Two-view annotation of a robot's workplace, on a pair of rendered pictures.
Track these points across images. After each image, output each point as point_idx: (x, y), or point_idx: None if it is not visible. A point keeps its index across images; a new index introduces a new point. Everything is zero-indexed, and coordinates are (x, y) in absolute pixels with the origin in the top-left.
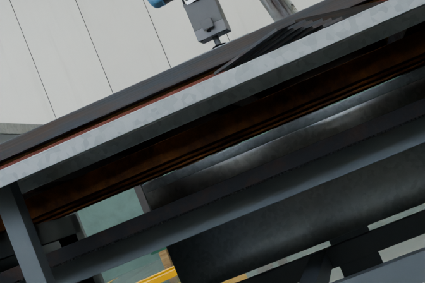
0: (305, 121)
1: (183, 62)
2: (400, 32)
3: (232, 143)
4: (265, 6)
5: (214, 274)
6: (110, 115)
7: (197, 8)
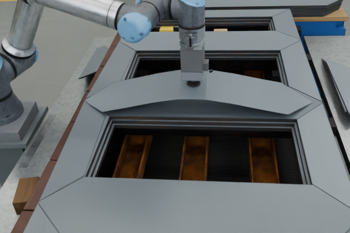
0: None
1: (239, 103)
2: (259, 67)
3: (147, 158)
4: (31, 20)
5: None
6: None
7: (202, 51)
